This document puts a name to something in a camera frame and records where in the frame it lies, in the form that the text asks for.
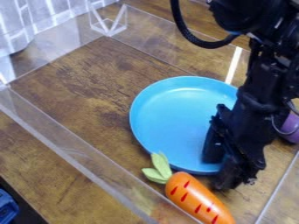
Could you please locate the orange toy carrot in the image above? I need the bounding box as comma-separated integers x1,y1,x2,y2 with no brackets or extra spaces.
141,153,236,224

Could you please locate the white patterned curtain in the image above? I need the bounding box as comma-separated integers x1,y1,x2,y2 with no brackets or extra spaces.
0,0,117,58

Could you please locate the black corrugated cable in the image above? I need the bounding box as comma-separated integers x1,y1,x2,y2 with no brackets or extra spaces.
168,0,240,50

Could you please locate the blue plastic plate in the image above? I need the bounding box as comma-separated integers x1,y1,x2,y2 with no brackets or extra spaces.
129,76,237,175

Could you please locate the purple toy eggplant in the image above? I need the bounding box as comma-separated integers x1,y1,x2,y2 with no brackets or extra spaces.
280,113,299,144

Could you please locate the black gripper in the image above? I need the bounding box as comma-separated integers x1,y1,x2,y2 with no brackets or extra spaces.
200,86,291,192

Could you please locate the clear acrylic enclosure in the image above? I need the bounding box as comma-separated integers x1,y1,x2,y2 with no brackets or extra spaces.
0,3,299,224

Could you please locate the blue object at corner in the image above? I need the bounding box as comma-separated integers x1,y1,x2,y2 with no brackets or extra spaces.
0,188,19,224

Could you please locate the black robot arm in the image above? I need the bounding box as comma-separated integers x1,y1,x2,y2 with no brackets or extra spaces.
203,0,299,190

